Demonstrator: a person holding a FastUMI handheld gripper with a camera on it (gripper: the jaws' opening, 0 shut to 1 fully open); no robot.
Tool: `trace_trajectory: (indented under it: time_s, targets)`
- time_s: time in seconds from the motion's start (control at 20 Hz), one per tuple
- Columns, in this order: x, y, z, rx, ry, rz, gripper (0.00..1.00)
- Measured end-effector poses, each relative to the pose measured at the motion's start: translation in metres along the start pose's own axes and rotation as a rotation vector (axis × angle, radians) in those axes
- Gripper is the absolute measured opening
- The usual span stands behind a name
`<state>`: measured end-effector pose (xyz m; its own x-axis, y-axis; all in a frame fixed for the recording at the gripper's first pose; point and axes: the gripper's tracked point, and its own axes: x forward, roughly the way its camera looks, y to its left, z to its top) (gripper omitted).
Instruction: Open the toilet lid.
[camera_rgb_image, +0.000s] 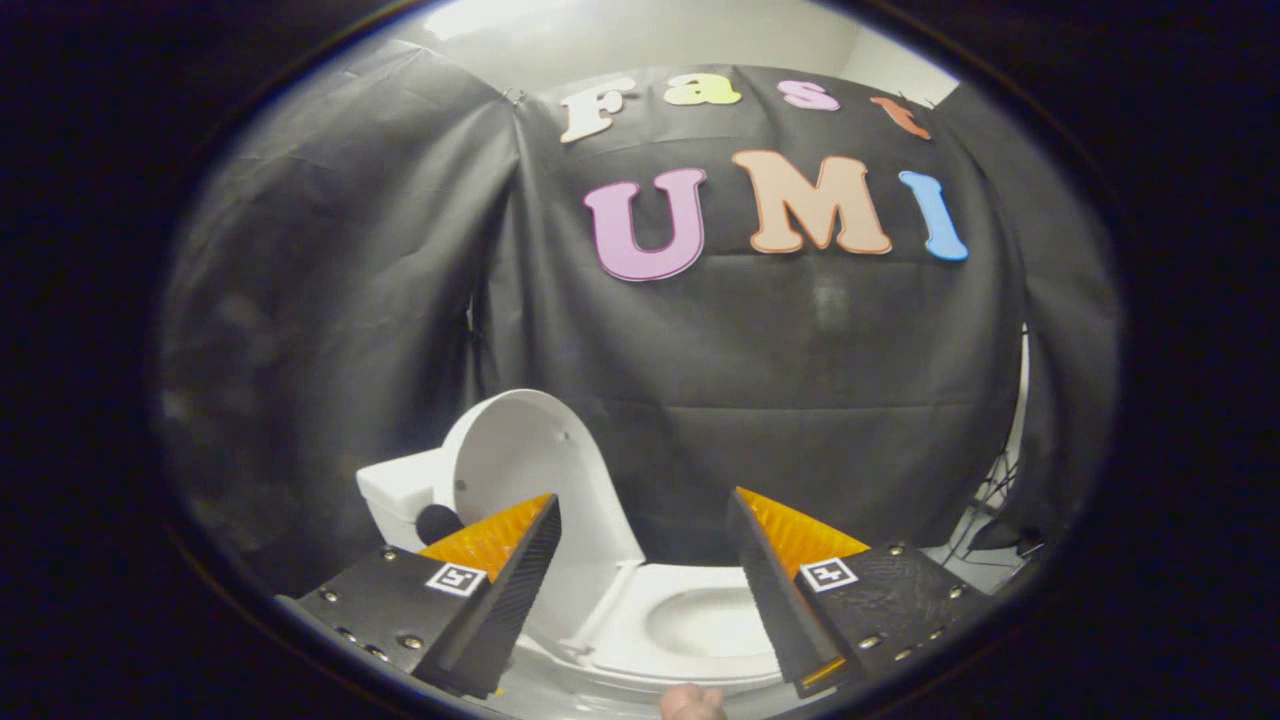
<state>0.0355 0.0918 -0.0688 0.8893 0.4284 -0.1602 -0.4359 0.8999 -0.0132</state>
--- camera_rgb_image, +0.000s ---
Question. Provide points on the plain black cloth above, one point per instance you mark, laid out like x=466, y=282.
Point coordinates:
x=320, y=300
x=1070, y=350

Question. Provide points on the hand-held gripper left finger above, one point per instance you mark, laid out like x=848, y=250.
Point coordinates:
x=505, y=610

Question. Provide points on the black tripod stand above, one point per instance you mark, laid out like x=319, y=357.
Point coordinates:
x=1000, y=480

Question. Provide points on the black backdrop cloth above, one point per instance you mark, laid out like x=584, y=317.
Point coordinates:
x=780, y=400

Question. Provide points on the white toilet lid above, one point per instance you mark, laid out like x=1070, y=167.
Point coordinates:
x=530, y=450

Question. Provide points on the dark round object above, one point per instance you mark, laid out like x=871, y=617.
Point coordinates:
x=438, y=522

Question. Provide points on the white toilet with tank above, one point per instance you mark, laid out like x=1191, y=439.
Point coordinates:
x=700, y=620

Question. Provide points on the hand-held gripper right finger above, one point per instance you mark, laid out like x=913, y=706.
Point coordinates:
x=775, y=600

